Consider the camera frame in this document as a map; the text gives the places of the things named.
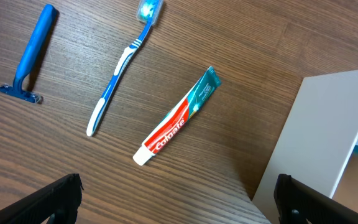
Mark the Colgate toothpaste tube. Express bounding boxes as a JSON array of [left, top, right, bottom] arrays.
[[133, 67, 221, 166]]

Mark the white cardboard box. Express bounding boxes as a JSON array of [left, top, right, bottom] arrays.
[[252, 70, 358, 223]]

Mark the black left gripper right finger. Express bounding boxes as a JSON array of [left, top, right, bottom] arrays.
[[274, 174, 358, 224]]

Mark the blue disposable razor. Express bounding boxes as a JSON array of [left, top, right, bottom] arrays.
[[0, 4, 58, 103]]

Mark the blue white toothbrush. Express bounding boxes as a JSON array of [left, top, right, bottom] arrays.
[[86, 0, 163, 137]]

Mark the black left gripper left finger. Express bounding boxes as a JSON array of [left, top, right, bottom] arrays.
[[0, 174, 83, 224]]

